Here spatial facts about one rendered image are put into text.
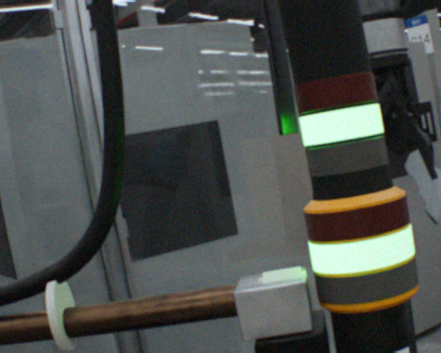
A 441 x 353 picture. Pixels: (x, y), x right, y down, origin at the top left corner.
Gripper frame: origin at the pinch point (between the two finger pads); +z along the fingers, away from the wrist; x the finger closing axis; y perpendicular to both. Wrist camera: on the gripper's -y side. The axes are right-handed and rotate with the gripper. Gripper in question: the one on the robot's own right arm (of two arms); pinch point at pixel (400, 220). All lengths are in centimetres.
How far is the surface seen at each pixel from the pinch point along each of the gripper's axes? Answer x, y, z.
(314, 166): -24, -52, -11
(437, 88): 243, 581, -30
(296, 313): -23, -53, -6
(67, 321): -15, -58, -7
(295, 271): -23, -52, -7
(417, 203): 179, 364, 52
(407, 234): -27, -50, -8
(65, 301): -14, -58, -7
